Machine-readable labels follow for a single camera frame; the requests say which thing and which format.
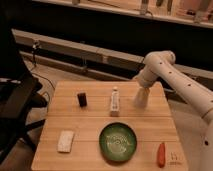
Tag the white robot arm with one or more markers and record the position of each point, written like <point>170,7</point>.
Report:
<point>161,64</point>

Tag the green ceramic plate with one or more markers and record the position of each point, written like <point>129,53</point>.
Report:
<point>117,142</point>

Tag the white glue bottle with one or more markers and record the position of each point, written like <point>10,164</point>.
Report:
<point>114,103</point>

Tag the white sponge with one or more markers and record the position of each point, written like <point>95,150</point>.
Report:
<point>65,141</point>

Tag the orange carrot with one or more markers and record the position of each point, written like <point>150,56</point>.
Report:
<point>161,155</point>

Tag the black office chair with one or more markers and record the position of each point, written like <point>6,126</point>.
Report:
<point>13,127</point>

